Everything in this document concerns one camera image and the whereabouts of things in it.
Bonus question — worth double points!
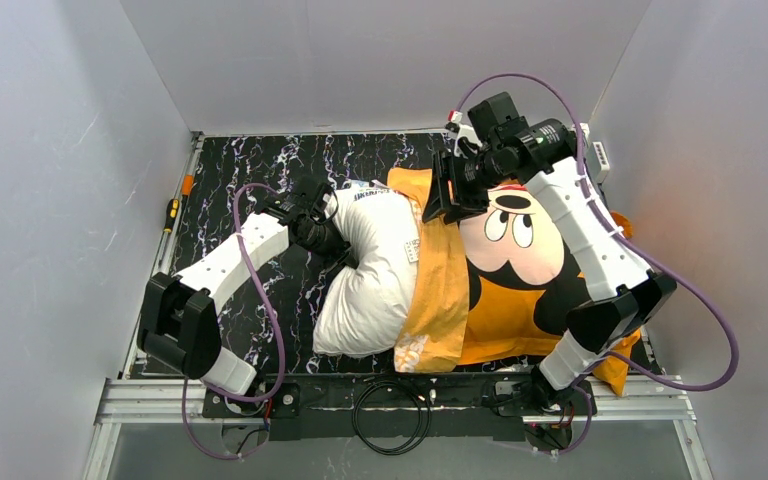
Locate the white pillow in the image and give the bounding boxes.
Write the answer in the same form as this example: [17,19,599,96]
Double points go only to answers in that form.
[312,181,419,358]

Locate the orange printed pillowcase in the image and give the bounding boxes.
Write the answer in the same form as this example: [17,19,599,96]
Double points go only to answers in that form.
[385,166,644,397]

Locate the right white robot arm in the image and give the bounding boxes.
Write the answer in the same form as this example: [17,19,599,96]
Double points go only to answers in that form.
[423,92,676,394]

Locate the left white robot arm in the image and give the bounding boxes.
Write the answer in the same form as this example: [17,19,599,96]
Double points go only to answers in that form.
[136,177,351,403]

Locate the white power strip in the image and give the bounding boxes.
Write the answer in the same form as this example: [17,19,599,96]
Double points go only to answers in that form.
[588,141,611,185]

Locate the yellow handled screwdriver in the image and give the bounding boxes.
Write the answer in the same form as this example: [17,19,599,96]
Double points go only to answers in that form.
[163,174,194,234]

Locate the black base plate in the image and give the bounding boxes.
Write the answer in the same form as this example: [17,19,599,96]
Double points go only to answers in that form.
[201,372,597,442]

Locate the black cable loop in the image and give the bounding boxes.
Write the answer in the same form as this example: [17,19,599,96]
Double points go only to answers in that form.
[351,374,433,457]

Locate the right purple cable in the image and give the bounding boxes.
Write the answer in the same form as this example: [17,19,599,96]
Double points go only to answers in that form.
[455,72,741,458]

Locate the aluminium frame rail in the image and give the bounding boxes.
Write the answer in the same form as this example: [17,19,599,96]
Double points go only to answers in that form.
[80,375,713,479]

